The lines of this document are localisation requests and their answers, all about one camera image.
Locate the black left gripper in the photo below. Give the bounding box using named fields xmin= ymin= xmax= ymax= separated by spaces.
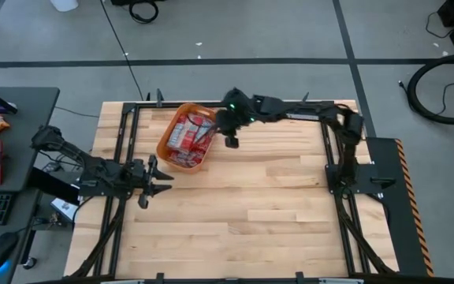
xmin=131 ymin=153 xmax=176 ymax=198

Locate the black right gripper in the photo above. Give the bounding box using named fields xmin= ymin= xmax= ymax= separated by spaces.
xmin=197 ymin=108 xmax=247 ymax=139

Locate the red popcorn bag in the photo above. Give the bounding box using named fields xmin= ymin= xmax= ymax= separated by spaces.
xmin=169 ymin=148 xmax=208 ymax=170
xmin=166 ymin=113 xmax=196 ymax=151
xmin=191 ymin=118 xmax=217 ymax=155

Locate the orange plastic basket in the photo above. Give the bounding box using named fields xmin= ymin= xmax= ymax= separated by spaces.
xmin=155 ymin=102 xmax=218 ymax=174

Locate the white paper box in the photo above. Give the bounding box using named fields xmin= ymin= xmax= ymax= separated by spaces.
xmin=48 ymin=196 xmax=79 ymax=222

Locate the black metal beam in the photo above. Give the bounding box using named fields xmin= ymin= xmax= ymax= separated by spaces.
xmin=27 ymin=166 xmax=81 ymax=205

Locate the black side desk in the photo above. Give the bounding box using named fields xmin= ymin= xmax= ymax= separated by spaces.
xmin=0 ymin=85 xmax=61 ymax=284

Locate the black caster wheel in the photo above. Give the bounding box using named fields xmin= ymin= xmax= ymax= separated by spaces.
xmin=21 ymin=256 xmax=39 ymax=271

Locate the large black box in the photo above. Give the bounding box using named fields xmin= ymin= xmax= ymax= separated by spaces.
xmin=110 ymin=0 xmax=166 ymax=6

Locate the black computer mouse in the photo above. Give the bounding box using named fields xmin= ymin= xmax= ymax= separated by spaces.
xmin=0 ymin=231 xmax=20 ymax=273

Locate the white trash bin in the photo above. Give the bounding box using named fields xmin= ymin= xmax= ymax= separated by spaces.
xmin=49 ymin=0 xmax=80 ymax=13

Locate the black plate with striped edge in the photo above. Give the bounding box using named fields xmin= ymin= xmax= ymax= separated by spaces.
xmin=364 ymin=136 xmax=436 ymax=278

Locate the black metal table frame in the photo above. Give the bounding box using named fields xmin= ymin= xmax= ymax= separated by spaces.
xmin=69 ymin=88 xmax=400 ymax=284

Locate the thin black desk cable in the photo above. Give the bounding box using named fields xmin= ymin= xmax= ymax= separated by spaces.
xmin=55 ymin=105 xmax=100 ymax=118

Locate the thin black floor cable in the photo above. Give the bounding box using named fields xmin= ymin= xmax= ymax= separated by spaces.
xmin=99 ymin=0 xmax=145 ymax=102

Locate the small black cable coil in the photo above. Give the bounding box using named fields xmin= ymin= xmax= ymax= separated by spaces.
xmin=128 ymin=0 xmax=160 ymax=24

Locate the large black hose loop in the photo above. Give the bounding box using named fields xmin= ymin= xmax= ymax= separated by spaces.
xmin=406 ymin=52 xmax=454 ymax=126

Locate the thin black cable with plug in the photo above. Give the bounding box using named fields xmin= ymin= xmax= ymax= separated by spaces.
xmin=398 ymin=73 xmax=454 ymax=116

